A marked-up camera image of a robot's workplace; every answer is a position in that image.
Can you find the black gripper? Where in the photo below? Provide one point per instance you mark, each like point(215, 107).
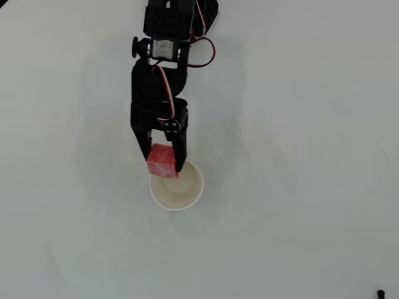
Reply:
point(143, 116)

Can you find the red cube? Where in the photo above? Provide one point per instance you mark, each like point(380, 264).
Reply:
point(162, 162)

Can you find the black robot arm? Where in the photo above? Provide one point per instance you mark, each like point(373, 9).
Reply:
point(166, 21)

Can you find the white paper cup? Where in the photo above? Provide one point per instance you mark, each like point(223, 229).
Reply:
point(190, 190)

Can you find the small black object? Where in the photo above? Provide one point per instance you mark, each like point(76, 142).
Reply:
point(380, 294)

